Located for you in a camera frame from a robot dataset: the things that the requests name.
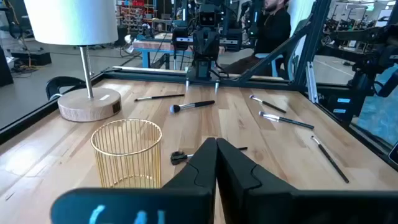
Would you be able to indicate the fluffy powder makeup brush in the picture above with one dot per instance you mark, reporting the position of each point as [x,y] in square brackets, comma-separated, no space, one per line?
[199,104]

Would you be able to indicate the white shade wooden base lamp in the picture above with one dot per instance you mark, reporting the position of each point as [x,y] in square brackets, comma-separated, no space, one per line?
[71,21]

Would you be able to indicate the black background robot arm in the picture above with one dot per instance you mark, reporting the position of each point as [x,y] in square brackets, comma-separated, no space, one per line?
[363,35]

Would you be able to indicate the black aluminium table frame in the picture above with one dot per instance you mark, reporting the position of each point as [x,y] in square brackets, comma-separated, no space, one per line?
[140,75]

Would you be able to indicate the black control box blue labels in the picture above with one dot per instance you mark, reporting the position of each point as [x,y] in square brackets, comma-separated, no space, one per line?
[342,107]

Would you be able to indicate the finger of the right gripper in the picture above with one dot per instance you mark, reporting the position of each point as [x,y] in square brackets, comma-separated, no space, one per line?
[212,43]
[200,43]

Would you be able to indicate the blue stool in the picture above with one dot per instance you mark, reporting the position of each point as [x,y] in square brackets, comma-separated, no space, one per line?
[267,56]

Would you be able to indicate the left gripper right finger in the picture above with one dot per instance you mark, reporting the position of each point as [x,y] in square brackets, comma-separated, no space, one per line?
[264,202]

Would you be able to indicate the black curved chair back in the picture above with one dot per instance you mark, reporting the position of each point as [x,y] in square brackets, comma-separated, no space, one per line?
[62,81]

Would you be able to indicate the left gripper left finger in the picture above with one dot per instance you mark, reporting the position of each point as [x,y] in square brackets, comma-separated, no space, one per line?
[186,202]

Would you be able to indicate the person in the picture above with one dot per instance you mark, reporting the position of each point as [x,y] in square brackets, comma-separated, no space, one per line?
[273,31]

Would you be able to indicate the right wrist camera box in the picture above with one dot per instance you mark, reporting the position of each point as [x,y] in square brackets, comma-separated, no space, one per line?
[207,18]

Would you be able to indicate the shelf with red bins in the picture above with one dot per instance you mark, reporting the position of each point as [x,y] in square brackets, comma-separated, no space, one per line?
[133,4]

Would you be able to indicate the thin black makeup brush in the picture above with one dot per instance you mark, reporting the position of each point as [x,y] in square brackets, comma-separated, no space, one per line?
[164,96]
[332,162]

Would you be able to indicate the black fan makeup brush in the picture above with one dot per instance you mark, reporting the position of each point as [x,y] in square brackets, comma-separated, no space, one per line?
[178,158]

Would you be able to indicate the black floor case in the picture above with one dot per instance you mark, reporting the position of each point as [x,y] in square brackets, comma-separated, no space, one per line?
[34,58]

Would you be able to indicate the black makeup brush silver ferrule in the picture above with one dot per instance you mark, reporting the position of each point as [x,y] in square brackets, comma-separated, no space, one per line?
[292,122]
[273,107]

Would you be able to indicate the blue frame wooden workbench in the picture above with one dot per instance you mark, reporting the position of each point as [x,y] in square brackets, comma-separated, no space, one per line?
[155,46]

